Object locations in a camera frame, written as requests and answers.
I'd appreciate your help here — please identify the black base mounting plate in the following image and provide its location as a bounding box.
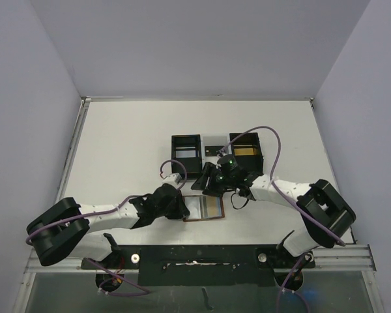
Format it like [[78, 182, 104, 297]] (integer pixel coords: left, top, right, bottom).
[[100, 244, 315, 287]]

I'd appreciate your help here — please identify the silver card in tray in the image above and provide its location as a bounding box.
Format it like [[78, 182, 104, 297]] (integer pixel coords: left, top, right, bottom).
[[175, 147, 197, 158]]

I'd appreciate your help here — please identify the gold credit card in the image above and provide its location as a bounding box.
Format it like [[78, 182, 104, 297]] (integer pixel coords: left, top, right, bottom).
[[203, 196, 222, 218]]

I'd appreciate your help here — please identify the gold card in tray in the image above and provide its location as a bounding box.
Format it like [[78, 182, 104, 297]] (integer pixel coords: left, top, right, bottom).
[[233, 147, 258, 157]]

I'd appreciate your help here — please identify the brown leather card holder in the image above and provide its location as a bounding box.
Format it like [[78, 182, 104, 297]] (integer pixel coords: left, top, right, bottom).
[[184, 195, 225, 222]]

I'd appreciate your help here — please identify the aluminium frame rail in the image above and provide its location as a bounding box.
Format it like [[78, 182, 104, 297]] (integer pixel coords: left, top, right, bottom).
[[306, 245, 377, 271]]

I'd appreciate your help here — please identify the black card in tray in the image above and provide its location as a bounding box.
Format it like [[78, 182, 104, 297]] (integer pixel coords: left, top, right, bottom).
[[205, 145, 222, 157]]

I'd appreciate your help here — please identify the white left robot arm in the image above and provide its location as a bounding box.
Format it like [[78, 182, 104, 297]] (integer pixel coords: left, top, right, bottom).
[[25, 183, 190, 268]]

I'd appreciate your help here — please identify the black white card sorting tray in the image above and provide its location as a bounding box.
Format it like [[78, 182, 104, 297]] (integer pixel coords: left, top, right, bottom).
[[171, 132, 263, 181]]

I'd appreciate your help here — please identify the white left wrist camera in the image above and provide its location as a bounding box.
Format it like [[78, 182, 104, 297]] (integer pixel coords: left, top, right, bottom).
[[162, 173, 186, 190]]

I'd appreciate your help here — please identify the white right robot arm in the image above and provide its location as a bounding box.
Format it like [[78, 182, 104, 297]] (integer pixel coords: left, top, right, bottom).
[[191, 155, 356, 267]]

